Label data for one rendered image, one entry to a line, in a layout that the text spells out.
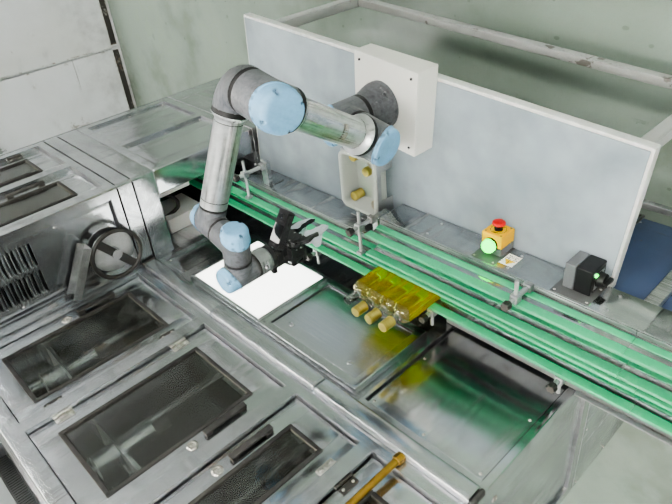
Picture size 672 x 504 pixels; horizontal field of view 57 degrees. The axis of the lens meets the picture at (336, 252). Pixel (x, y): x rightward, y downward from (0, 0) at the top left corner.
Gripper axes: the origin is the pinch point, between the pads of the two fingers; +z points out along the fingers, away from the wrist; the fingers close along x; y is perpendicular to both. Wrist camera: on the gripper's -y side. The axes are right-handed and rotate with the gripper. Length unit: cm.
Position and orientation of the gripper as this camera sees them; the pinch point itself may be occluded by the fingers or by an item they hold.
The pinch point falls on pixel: (317, 222)
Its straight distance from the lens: 184.2
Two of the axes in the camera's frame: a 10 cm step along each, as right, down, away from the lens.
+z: 7.2, -4.4, 5.4
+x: 6.9, 3.5, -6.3
